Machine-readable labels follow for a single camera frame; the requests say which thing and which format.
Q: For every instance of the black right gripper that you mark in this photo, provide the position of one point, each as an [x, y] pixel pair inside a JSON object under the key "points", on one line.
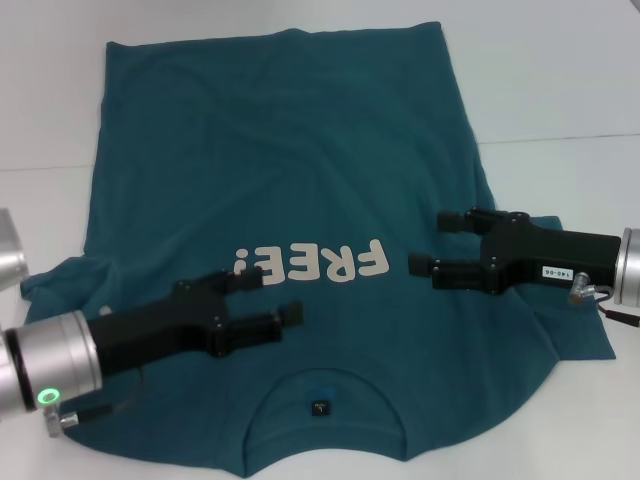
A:
{"points": [[540, 255]]}

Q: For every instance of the teal blue FREE t-shirt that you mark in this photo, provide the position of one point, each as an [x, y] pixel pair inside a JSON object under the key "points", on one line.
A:
{"points": [[300, 150]]}

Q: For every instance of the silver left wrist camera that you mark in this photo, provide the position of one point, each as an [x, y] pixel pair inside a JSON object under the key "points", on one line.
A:
{"points": [[10, 250]]}

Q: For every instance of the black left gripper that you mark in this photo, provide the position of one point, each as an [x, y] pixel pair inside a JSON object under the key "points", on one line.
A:
{"points": [[150, 332]]}

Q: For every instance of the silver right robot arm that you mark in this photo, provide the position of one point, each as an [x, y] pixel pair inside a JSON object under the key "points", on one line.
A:
{"points": [[630, 265]]}

